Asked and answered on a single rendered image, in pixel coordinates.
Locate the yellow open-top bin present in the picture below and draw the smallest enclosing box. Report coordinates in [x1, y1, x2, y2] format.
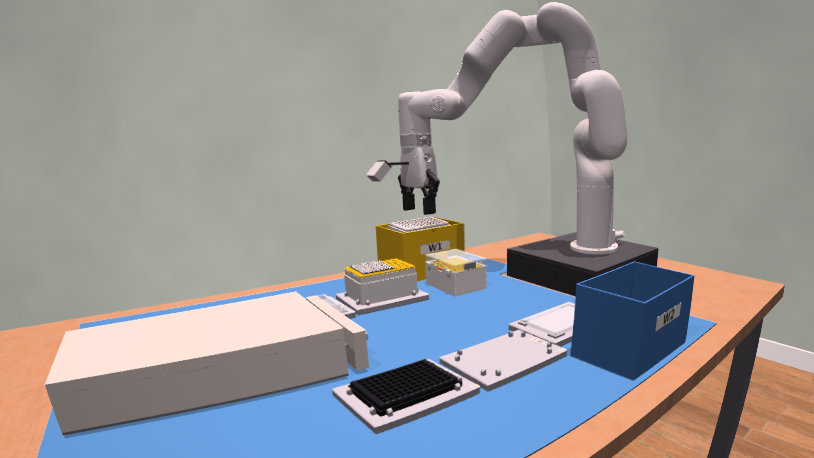
[376, 217, 465, 282]

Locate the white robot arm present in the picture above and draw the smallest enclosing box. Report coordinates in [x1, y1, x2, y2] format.
[398, 2, 627, 255]

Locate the yellow well plate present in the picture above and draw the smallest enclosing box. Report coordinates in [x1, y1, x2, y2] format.
[344, 259, 418, 306]

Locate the dark blue open-top bin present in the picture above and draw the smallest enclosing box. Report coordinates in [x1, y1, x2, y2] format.
[570, 262, 695, 381]

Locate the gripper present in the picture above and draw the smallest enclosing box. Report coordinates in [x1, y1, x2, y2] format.
[398, 144, 440, 215]

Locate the blue bench mat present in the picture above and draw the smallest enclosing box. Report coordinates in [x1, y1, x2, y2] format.
[37, 259, 717, 458]

